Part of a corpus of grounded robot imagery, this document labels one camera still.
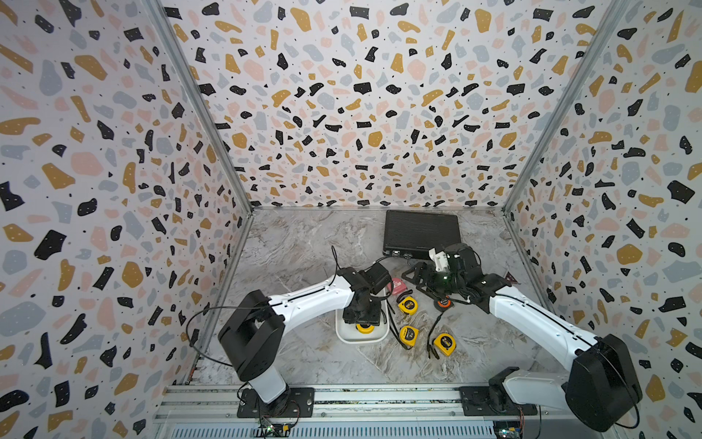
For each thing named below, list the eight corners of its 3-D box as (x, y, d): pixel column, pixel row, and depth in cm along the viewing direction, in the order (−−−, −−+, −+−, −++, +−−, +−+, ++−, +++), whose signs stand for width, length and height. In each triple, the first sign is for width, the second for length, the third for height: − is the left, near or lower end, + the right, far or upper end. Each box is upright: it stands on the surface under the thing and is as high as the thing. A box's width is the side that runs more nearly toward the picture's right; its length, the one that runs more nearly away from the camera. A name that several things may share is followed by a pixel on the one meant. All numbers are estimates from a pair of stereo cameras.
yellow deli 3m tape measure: (397, 307, 94) (397, 304, 92) (405, 296, 97) (406, 292, 95) (411, 317, 91) (412, 314, 90) (419, 305, 94) (421, 302, 92)
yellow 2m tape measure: (431, 342, 87) (433, 339, 85) (441, 330, 89) (442, 327, 87) (448, 357, 84) (450, 355, 82) (458, 345, 86) (460, 342, 84)
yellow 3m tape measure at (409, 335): (400, 347, 86) (401, 343, 84) (399, 329, 89) (400, 326, 87) (419, 347, 86) (420, 343, 84) (417, 329, 89) (418, 326, 87)
